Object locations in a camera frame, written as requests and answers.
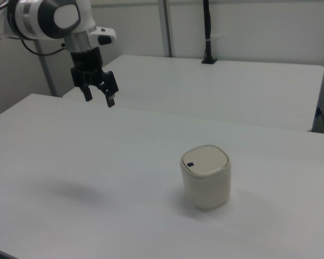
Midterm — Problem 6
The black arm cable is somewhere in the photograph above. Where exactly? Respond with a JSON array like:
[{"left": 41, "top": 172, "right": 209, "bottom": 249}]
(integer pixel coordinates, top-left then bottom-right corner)
[{"left": 21, "top": 39, "right": 69, "bottom": 57}]

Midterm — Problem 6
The beige trash bin lid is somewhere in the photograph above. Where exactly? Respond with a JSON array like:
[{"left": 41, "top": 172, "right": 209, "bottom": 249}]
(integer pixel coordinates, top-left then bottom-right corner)
[{"left": 181, "top": 145, "right": 229, "bottom": 176}]

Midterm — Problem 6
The white side table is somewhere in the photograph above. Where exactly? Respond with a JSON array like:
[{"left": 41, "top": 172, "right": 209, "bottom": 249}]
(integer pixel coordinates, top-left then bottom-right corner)
[{"left": 62, "top": 54, "right": 324, "bottom": 133}]

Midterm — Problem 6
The beige trash bin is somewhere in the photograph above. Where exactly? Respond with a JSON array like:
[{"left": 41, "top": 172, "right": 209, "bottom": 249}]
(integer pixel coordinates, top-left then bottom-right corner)
[{"left": 180, "top": 145, "right": 232, "bottom": 212}]

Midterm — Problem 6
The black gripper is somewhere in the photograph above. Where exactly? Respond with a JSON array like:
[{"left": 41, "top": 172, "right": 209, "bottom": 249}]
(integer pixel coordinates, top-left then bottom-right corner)
[{"left": 69, "top": 46, "right": 120, "bottom": 108}]

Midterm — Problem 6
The grey metal partition post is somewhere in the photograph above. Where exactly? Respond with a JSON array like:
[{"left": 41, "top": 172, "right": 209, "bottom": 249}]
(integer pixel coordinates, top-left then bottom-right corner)
[
  {"left": 158, "top": 0, "right": 177, "bottom": 58},
  {"left": 34, "top": 39, "right": 58, "bottom": 97}
]

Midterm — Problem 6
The black wall cable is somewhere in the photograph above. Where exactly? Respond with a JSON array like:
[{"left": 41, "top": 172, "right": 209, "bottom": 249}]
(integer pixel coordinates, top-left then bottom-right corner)
[{"left": 316, "top": 107, "right": 324, "bottom": 134}]

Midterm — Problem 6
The black camera pole with clamp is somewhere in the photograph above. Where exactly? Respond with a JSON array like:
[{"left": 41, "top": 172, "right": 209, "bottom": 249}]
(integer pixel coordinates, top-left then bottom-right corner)
[{"left": 200, "top": 0, "right": 219, "bottom": 65}]

